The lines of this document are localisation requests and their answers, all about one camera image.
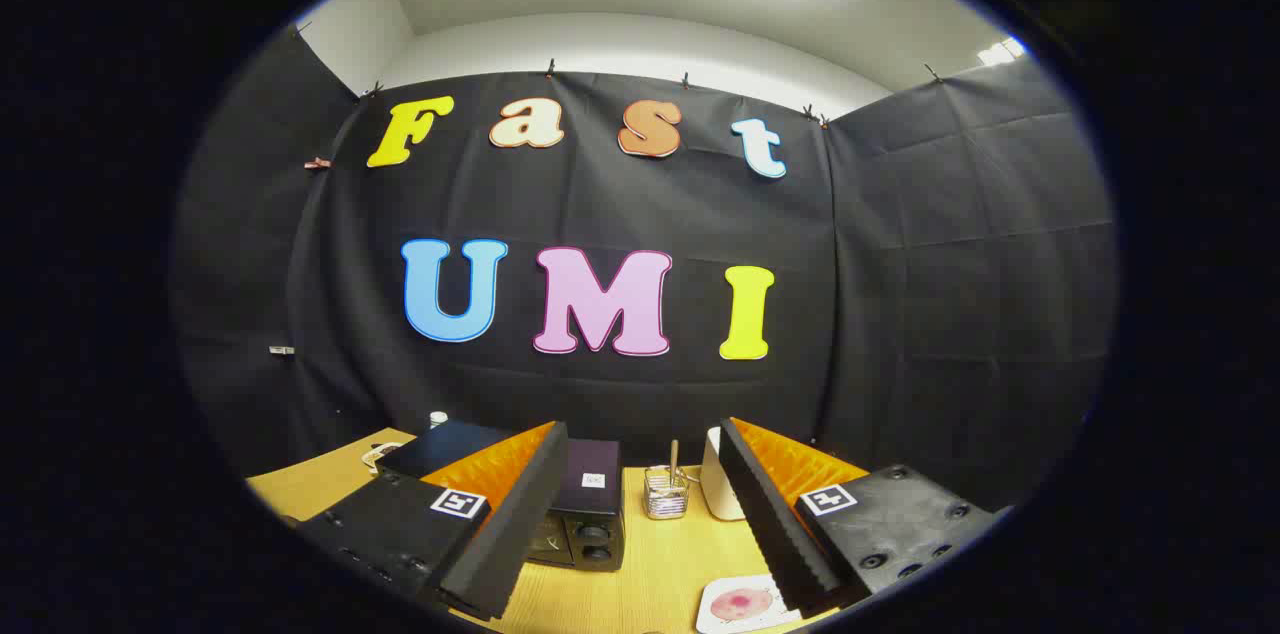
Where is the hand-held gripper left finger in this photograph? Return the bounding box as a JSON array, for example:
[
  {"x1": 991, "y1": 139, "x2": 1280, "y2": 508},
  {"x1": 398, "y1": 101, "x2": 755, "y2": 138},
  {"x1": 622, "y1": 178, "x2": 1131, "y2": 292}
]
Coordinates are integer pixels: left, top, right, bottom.
[{"x1": 298, "y1": 420, "x2": 570, "y2": 623}]

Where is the cream white toaster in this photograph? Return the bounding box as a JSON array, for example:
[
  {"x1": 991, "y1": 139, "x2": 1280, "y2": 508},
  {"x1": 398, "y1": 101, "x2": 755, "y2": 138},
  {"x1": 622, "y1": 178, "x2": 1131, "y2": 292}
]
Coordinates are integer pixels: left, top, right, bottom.
[{"x1": 700, "y1": 427, "x2": 749, "y2": 522}]

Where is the metal wire basket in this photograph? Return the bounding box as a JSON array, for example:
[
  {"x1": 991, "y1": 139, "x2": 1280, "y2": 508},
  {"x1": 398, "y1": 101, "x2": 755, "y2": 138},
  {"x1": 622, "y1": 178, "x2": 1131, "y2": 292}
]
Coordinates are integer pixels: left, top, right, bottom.
[{"x1": 644, "y1": 466, "x2": 691, "y2": 521}]

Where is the toaster oven glass door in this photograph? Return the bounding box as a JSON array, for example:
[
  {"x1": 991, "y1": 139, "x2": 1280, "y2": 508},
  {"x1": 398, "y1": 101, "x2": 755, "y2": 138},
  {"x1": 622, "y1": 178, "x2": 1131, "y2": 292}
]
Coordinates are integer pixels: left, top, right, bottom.
[{"x1": 527, "y1": 512, "x2": 573, "y2": 565}]

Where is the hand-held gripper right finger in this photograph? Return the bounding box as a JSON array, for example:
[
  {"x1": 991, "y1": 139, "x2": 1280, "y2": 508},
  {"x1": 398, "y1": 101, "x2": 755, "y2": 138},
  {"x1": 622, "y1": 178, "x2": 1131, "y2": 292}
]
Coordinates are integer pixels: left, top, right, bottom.
[{"x1": 718, "y1": 417, "x2": 1004, "y2": 619}]

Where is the black toaster oven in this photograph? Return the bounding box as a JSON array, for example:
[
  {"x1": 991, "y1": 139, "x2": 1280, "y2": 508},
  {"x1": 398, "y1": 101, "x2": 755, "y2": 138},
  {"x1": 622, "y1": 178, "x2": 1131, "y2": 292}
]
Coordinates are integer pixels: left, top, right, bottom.
[{"x1": 375, "y1": 420, "x2": 627, "y2": 572}]

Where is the pink ham slice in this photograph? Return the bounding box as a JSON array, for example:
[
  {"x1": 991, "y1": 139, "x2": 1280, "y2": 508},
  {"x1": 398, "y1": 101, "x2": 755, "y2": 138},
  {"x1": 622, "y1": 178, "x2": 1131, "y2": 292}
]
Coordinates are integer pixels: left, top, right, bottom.
[{"x1": 710, "y1": 587, "x2": 773, "y2": 623}]

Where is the white square plate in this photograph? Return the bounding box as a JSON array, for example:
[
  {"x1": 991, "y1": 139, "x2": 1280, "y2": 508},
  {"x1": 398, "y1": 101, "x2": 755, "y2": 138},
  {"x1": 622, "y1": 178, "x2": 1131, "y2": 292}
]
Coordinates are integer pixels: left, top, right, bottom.
[{"x1": 695, "y1": 573, "x2": 801, "y2": 634}]

